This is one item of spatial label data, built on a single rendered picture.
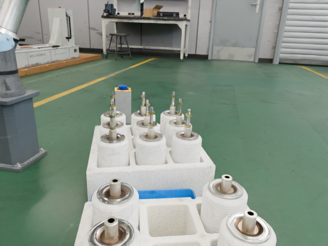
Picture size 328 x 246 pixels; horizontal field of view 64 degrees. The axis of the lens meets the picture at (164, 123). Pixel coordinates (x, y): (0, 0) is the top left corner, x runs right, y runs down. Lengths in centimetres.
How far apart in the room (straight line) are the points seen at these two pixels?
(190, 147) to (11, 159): 75
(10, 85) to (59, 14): 338
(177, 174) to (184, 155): 6
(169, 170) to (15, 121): 67
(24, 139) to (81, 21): 544
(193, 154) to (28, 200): 59
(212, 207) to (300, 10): 542
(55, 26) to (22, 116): 335
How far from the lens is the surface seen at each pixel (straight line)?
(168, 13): 527
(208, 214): 60
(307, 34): 588
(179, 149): 83
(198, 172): 84
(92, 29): 642
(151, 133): 82
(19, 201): 106
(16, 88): 120
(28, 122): 125
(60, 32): 449
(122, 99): 117
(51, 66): 385
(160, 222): 69
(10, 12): 133
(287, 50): 582
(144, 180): 81
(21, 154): 125
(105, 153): 80
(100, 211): 55
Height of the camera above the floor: 58
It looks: 20 degrees down
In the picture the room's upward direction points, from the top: 2 degrees clockwise
